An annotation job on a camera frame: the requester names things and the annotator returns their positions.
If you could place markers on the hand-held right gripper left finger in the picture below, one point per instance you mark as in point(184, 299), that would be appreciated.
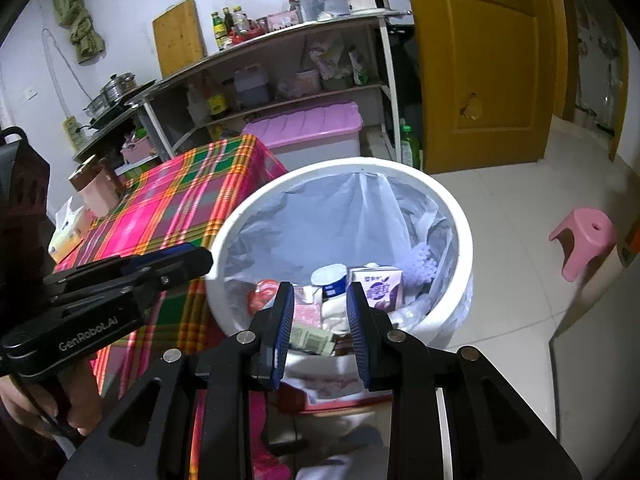
point(282, 337)

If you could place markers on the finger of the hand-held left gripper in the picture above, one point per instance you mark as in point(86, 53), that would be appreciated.
point(150, 257)
point(185, 265)

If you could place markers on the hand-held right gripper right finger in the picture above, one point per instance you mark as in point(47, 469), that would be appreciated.
point(357, 337)

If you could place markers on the red white small carton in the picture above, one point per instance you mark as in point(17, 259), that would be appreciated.
point(307, 316)

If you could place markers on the red round lid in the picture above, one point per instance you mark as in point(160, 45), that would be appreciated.
point(262, 297)

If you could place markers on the purple drink carton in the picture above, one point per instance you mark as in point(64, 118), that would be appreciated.
point(380, 287)

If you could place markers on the white blue yogurt cup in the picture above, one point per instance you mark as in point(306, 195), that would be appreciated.
point(327, 280)

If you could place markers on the lavender bubble wrap roll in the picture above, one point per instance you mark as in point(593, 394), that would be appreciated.
point(422, 260)

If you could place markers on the white round trash bin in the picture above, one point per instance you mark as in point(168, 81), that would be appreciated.
point(460, 280)

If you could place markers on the translucent bin liner bag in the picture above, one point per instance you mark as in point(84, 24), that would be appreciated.
point(350, 210)

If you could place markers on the person's left hand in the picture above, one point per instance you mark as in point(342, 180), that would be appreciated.
point(30, 407)

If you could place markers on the pink green plaid tablecloth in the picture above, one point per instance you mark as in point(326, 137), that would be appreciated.
point(165, 195)

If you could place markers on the yellow white tissue pack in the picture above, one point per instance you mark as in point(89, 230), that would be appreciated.
point(67, 234)

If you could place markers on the yellow power strip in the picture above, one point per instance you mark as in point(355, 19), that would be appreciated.
point(75, 132)

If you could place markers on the black induction cooker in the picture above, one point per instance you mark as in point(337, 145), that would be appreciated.
point(107, 116)

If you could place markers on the yellow label bottle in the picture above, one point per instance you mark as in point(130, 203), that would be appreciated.
point(216, 102)

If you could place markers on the steel steamer pot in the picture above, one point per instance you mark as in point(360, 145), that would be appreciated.
point(115, 90)

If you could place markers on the pink lidded storage box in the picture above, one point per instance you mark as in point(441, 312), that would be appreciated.
point(305, 127)

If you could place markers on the purple plastic jerrycan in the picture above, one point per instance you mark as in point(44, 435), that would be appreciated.
point(252, 85)

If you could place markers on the green plastic bottle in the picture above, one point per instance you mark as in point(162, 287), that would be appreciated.
point(410, 147)

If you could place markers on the wooden cutting board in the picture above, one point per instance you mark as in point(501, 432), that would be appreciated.
point(177, 42)

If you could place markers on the green glass bottle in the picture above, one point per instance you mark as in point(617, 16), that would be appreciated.
point(219, 32)

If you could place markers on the grey refrigerator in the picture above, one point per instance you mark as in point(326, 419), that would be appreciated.
point(595, 370)

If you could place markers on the metal shelf unit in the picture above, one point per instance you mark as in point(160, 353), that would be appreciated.
point(280, 40)

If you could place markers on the dark sauce bottle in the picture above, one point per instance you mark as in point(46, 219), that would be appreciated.
point(229, 22)

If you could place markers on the pink plastic stool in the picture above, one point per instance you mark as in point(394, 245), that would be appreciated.
point(585, 242)

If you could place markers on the clear bottle yellow cap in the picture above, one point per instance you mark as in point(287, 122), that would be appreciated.
point(241, 22)

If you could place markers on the crumpled plastic bags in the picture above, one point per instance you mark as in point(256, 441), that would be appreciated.
point(330, 60)

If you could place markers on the hanging green cloth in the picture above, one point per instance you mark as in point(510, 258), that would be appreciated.
point(75, 15)

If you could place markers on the pink utensil holder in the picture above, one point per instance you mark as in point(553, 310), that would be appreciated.
point(282, 20)

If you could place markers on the clear plastic storage container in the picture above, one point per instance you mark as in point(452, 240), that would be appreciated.
point(322, 2)

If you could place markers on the yellow wooden door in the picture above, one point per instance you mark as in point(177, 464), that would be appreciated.
point(480, 60)

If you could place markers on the white wall switch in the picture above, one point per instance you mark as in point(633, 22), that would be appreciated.
point(30, 94)

